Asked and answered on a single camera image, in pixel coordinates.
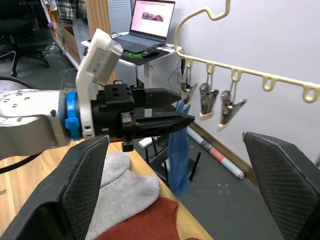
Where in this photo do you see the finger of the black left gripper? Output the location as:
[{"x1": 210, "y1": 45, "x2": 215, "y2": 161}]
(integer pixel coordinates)
[
  {"x1": 131, "y1": 111, "x2": 196, "y2": 139},
  {"x1": 144, "y1": 87, "x2": 182, "y2": 108}
]

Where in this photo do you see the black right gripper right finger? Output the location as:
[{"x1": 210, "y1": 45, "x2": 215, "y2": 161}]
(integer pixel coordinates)
[{"x1": 241, "y1": 131, "x2": 320, "y2": 240}]

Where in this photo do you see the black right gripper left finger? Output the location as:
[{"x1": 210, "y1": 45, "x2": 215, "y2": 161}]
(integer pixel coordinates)
[{"x1": 0, "y1": 135, "x2": 110, "y2": 240}]

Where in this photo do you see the metal hanger clip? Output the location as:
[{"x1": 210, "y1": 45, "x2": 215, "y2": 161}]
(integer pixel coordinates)
[
  {"x1": 217, "y1": 82, "x2": 248, "y2": 132},
  {"x1": 199, "y1": 74, "x2": 220, "y2": 121},
  {"x1": 179, "y1": 68, "x2": 199, "y2": 105}
]

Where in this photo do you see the blue sock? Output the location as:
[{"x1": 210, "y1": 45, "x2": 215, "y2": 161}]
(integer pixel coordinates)
[{"x1": 167, "y1": 99, "x2": 194, "y2": 196}]

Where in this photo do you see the cream clip hanger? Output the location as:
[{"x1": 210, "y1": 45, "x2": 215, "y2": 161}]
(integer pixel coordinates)
[{"x1": 173, "y1": 0, "x2": 320, "y2": 104}]

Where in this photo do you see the white desk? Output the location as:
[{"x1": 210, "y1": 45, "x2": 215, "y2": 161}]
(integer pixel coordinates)
[{"x1": 81, "y1": 31, "x2": 185, "y2": 87}]

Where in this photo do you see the black desk mat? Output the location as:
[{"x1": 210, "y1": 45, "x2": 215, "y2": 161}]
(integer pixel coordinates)
[{"x1": 117, "y1": 44, "x2": 171, "y2": 67}]

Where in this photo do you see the black computer mouse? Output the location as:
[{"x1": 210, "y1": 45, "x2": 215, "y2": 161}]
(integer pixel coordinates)
[{"x1": 140, "y1": 48, "x2": 160, "y2": 59}]

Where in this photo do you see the small grey sock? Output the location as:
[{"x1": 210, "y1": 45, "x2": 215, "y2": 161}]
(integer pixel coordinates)
[{"x1": 99, "y1": 151, "x2": 131, "y2": 187}]

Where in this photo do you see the large grey sock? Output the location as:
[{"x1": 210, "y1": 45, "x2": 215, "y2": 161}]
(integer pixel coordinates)
[{"x1": 84, "y1": 169, "x2": 161, "y2": 240}]

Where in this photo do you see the rolled paper poster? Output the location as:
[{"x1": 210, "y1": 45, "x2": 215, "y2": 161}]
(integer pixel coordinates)
[{"x1": 186, "y1": 127, "x2": 246, "y2": 180}]

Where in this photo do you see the open laptop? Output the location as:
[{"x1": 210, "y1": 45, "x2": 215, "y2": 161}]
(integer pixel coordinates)
[{"x1": 111, "y1": 0, "x2": 176, "y2": 54}]

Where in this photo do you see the cardboard box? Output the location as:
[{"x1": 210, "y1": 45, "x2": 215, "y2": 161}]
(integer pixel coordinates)
[{"x1": 62, "y1": 26, "x2": 82, "y2": 65}]

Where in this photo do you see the rust red sock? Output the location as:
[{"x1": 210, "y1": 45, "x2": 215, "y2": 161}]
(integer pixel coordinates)
[{"x1": 96, "y1": 196, "x2": 201, "y2": 240}]

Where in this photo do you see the white pegboard panel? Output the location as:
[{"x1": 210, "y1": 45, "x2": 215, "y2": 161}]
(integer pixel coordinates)
[{"x1": 72, "y1": 0, "x2": 138, "y2": 83}]

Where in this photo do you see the black office chair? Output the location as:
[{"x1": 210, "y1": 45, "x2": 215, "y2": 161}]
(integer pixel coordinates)
[{"x1": 0, "y1": 0, "x2": 50, "y2": 78}]

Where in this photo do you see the blue wrist clamp ring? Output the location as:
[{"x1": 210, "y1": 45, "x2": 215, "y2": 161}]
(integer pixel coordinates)
[{"x1": 64, "y1": 91, "x2": 81, "y2": 140}]

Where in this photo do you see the black hanging power cable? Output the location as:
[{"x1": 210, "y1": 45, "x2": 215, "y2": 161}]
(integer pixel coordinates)
[{"x1": 167, "y1": 57, "x2": 187, "y2": 87}]

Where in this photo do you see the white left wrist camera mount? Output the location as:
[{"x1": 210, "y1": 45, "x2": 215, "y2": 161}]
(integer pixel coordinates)
[{"x1": 75, "y1": 27, "x2": 124, "y2": 140}]

